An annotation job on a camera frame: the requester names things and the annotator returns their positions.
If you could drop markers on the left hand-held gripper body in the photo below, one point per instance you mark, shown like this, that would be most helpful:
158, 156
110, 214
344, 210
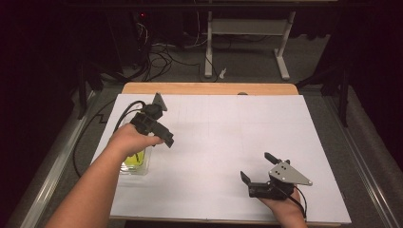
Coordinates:
149, 123

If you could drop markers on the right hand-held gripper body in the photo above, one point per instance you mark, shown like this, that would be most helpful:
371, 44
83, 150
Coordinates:
286, 174

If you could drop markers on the yellow tennis ball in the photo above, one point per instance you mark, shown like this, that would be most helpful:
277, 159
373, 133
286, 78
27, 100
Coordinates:
133, 160

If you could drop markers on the clear plastic ball container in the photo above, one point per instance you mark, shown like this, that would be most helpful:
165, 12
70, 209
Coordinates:
139, 170

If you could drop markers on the person's left hand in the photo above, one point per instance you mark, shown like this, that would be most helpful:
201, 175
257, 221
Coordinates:
130, 141

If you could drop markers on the person's right hand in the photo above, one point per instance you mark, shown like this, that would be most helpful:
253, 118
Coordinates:
285, 207

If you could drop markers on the wooden table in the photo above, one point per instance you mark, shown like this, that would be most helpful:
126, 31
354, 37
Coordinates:
190, 88

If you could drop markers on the black stand leg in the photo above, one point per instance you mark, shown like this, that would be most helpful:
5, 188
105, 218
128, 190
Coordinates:
342, 95
83, 91

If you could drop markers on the small white floor object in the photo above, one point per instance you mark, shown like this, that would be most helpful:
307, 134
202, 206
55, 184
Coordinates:
222, 73

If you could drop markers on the dark computer tower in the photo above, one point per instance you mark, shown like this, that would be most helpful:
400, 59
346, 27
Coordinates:
130, 34

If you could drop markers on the aluminium floor rail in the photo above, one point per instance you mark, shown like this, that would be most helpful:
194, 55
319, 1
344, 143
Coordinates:
53, 167
364, 158

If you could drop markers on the white metal stand frame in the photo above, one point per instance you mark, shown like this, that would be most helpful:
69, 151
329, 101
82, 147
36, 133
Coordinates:
247, 27

